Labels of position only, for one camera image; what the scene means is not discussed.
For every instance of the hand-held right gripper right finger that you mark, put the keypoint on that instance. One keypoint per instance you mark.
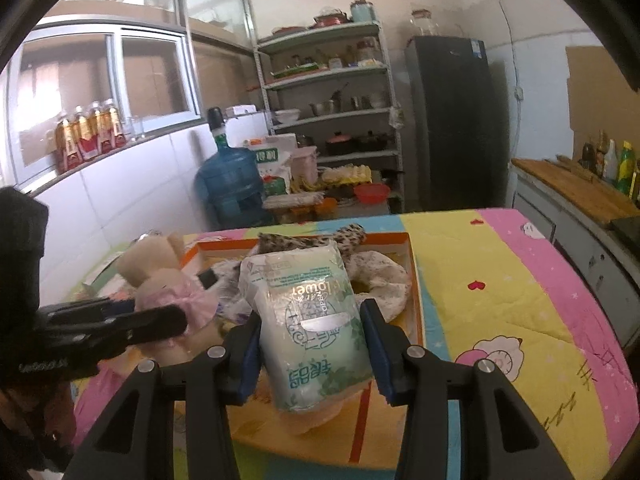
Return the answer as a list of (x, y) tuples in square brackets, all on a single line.
[(377, 355)]

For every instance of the glass jar with red lid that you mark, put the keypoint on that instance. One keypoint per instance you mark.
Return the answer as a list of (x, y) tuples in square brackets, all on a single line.
[(425, 22)]

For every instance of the leopard print cloth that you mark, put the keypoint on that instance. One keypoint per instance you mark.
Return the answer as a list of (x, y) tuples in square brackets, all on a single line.
[(290, 242)]

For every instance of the red plastic basin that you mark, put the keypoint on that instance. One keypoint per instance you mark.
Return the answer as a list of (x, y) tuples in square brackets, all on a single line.
[(372, 192)]

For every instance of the bag of eggs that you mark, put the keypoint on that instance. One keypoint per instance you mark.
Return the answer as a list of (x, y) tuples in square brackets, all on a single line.
[(345, 175)]

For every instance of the dark sauce bottle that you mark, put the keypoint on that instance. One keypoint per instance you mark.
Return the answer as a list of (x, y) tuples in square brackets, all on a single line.
[(588, 157)]

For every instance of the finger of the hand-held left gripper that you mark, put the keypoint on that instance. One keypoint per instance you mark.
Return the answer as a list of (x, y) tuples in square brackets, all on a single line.
[(90, 306), (155, 322)]

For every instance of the pack of amber drink bottles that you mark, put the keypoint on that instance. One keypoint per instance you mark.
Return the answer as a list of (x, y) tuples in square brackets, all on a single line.
[(87, 135)]

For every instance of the person's left forearm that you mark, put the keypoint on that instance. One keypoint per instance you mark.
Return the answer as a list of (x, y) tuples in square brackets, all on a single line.
[(25, 435)]

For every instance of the clear box of noodles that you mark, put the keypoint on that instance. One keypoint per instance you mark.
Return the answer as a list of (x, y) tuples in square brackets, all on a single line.
[(292, 202)]

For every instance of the pink plastic container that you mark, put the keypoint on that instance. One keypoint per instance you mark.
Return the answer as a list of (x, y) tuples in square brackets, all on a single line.
[(304, 165)]

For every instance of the dark grey refrigerator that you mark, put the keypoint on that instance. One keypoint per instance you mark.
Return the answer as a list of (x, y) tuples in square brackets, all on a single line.
[(450, 120)]

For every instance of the brown cardboard sheet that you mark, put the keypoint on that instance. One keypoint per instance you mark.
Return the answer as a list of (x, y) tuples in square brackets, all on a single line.
[(595, 100)]

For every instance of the yellow green bottle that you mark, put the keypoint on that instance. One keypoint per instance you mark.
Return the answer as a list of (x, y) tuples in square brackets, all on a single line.
[(626, 170)]

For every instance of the cream floral cloth scrunchie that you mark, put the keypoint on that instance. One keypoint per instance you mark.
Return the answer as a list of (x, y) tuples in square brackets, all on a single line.
[(385, 280)]

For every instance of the plush toy with pink bow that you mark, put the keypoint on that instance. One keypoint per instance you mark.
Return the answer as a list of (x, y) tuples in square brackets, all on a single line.
[(170, 285)]

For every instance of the white green paper bag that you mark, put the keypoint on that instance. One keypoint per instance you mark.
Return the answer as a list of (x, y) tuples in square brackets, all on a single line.
[(275, 160)]

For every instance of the steel pot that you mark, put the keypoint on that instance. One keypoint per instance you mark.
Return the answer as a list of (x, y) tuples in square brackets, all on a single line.
[(322, 108)]

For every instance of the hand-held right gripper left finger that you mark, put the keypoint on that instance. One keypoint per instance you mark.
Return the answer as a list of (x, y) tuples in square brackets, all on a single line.
[(247, 365)]

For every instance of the black cooking pot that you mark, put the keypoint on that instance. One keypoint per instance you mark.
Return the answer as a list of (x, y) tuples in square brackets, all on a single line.
[(372, 142)]

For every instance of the clear drinking glasses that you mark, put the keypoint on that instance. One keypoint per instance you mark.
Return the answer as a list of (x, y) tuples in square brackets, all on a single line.
[(135, 127)]

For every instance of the wooden cutting board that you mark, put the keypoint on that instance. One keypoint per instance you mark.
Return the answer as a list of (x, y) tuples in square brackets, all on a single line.
[(570, 190)]

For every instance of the green white tissue pack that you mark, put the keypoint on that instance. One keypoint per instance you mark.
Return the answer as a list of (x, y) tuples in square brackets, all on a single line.
[(310, 330)]

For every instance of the bunch of bananas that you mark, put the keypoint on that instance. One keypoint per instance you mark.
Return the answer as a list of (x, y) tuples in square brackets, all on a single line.
[(306, 185)]

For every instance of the white metal shelf rack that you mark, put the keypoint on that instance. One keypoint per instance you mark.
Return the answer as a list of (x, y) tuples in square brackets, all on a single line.
[(340, 85)]

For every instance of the white spray bottle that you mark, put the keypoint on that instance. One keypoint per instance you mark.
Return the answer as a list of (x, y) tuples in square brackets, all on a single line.
[(610, 165)]

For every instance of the orange cardboard box tray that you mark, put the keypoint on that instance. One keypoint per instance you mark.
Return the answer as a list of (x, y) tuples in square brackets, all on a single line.
[(400, 260)]

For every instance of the blue water jug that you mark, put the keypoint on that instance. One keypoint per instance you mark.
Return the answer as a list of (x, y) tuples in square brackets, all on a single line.
[(230, 180)]

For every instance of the teal canister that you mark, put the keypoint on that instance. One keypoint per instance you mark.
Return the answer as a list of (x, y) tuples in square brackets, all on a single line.
[(362, 11)]

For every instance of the white bowl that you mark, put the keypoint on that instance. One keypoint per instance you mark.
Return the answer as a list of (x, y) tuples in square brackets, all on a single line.
[(287, 116)]

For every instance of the pot with red lid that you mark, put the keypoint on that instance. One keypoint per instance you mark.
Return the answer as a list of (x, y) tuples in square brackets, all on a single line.
[(341, 144)]

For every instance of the red pan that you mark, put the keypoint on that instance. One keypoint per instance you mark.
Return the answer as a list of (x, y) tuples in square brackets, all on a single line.
[(330, 19)]

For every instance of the black water pump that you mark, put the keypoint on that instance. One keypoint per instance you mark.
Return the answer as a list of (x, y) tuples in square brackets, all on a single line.
[(216, 120)]

